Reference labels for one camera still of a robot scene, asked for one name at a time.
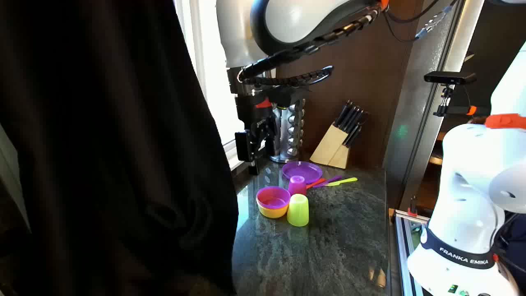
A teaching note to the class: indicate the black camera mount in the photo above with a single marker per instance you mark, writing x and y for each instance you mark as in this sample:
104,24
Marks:
453,101

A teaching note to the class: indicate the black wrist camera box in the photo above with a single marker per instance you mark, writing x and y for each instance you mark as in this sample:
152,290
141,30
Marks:
244,109

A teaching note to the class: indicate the black stereo camera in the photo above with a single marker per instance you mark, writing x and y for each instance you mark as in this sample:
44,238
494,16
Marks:
450,78

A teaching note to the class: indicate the orange plastic utensil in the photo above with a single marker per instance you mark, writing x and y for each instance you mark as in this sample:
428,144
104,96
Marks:
316,183

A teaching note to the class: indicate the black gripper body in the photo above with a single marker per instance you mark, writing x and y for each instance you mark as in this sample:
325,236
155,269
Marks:
264,113

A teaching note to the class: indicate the aluminium frame rail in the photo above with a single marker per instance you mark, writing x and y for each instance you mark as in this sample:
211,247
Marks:
408,247

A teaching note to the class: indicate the yellow-green plastic cup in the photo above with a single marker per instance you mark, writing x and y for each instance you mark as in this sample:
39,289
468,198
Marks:
298,211

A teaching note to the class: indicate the pink plastic cup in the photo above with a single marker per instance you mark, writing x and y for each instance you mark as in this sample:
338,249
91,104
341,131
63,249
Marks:
298,185

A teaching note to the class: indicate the yellow-green plastic utensil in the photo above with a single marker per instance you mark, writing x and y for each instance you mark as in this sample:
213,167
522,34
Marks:
343,182

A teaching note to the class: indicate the purple plastic plate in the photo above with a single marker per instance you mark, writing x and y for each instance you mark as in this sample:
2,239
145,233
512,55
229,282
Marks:
305,172

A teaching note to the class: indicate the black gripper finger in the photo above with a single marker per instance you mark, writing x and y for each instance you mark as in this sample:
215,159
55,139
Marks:
270,141
246,147

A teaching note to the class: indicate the purple plastic utensil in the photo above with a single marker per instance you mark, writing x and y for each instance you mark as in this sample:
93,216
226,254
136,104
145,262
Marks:
333,180

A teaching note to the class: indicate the silver metal spice rack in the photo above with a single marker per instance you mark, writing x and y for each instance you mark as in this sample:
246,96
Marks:
290,132

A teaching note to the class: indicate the dark curtain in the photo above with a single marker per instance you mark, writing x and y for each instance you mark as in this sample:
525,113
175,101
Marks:
109,154

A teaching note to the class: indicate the magenta plastic bowl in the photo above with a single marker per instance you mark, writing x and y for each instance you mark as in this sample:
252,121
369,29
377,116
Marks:
274,198

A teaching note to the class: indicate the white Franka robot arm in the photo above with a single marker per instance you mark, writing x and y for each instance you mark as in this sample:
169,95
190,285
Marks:
471,165

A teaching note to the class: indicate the wooden knife block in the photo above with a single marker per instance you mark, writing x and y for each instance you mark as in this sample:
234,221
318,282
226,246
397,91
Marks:
330,149

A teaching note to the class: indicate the orange plastic bowl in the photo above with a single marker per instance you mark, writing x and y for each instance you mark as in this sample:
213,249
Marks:
274,213

